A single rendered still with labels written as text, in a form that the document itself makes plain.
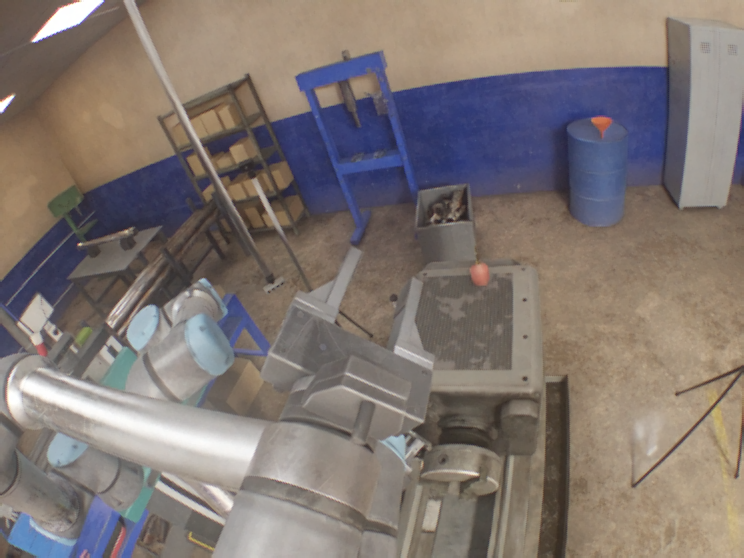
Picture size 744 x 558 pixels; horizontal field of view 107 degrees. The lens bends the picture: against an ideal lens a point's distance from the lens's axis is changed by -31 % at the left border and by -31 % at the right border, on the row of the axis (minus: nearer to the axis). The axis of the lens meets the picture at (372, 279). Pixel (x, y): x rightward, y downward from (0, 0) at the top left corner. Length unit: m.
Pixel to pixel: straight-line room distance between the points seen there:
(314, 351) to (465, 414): 1.02
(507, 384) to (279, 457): 0.96
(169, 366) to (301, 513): 0.52
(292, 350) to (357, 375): 0.08
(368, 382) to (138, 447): 0.31
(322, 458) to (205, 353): 0.49
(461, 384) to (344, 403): 0.96
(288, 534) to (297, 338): 0.14
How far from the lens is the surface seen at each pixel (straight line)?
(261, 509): 0.25
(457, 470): 1.19
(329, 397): 0.23
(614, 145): 3.61
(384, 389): 0.23
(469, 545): 1.63
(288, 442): 0.26
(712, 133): 4.18
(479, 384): 1.17
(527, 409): 1.17
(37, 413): 0.62
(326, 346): 0.30
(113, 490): 1.32
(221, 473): 0.42
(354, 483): 0.26
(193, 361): 0.72
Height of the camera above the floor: 2.32
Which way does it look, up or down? 38 degrees down
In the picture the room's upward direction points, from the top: 22 degrees counter-clockwise
